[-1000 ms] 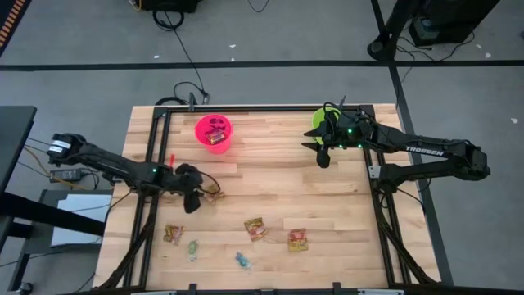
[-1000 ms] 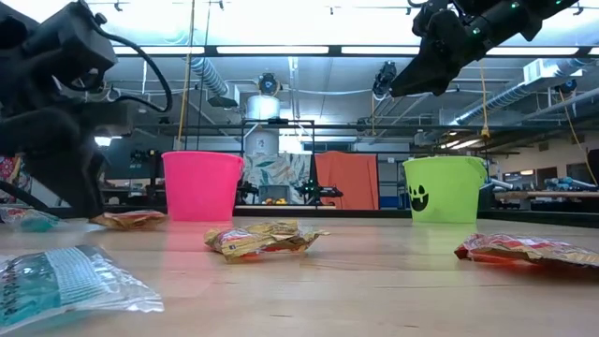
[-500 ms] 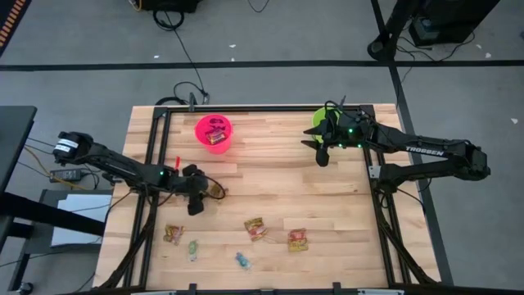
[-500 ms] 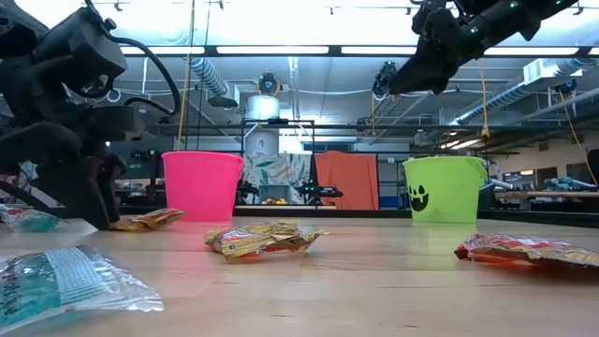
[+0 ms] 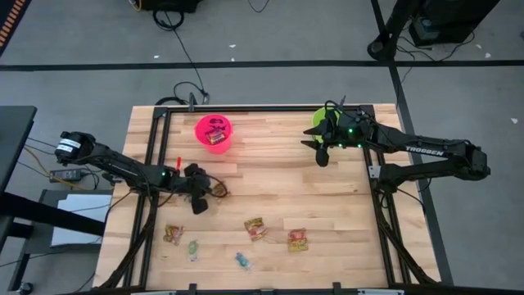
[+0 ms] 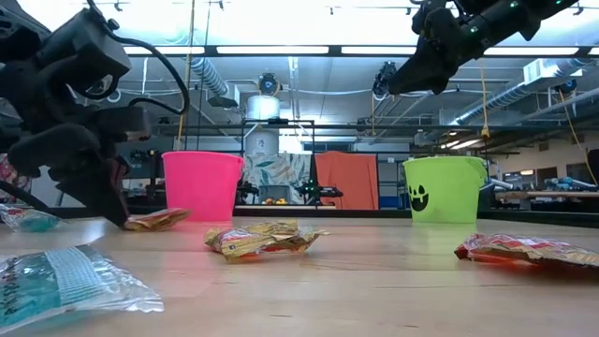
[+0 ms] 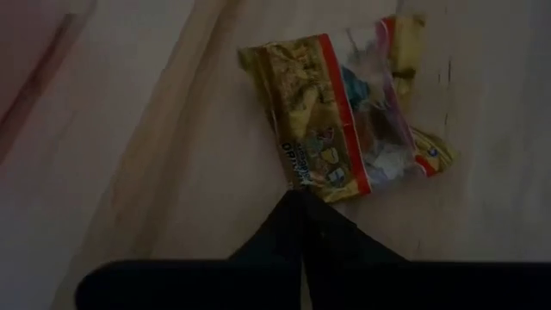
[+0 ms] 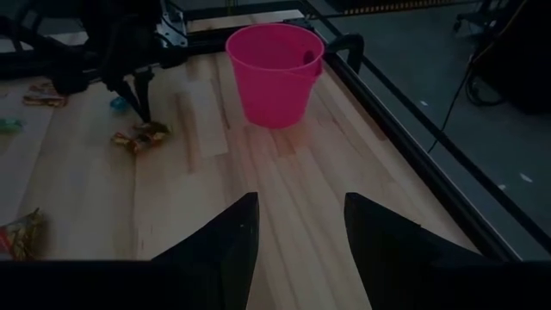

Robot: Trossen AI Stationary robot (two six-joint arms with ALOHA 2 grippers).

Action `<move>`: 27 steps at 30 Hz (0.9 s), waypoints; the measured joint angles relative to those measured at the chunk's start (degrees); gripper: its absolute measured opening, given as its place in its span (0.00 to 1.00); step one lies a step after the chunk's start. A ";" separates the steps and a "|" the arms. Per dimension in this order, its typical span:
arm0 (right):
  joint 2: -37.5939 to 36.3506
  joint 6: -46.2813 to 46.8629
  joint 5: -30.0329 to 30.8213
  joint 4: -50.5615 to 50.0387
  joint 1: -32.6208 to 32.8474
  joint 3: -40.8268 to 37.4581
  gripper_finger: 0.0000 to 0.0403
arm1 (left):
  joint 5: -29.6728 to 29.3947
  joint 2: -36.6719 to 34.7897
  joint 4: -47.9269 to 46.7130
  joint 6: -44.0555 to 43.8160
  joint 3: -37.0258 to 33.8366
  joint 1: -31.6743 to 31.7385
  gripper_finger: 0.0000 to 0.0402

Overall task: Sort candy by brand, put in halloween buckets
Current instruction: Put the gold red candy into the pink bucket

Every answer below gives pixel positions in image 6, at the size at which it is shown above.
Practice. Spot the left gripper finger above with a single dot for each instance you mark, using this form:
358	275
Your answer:
70	154
124	122

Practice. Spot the wooden background table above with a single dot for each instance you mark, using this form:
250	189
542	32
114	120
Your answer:
552	194

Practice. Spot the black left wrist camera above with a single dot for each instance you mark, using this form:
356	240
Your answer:
84	51

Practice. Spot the blue hard candy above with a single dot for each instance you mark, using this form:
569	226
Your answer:
70	281
30	221

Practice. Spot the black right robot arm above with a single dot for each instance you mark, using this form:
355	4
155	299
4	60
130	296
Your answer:
524	16

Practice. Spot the pink plastic halloween bucket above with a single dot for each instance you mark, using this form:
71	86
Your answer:
203	185

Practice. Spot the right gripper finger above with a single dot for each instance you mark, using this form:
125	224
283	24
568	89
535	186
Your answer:
428	21
430	65

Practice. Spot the white ceiling air unit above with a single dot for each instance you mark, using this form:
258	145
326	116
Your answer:
547	70

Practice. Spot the green plastic halloween bucket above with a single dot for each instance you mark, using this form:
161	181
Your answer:
444	192

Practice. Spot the white cylindrical tank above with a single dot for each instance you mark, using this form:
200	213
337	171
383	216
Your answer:
262	107

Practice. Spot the black background robot station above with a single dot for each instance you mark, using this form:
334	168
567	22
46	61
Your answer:
327	192

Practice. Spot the leaf print hanging cloth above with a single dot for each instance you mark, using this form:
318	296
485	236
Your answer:
276	171

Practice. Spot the black metal table frame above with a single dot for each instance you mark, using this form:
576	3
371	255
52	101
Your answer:
327	212

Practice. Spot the black ceiling light beam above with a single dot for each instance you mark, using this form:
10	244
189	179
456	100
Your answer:
334	50

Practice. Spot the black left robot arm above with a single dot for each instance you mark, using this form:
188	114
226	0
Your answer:
18	35

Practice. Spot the orange hanging cloth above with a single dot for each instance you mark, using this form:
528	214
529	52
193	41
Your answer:
348	180

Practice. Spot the silver ribbed duct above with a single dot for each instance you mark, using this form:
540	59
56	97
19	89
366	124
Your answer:
505	98
208	75

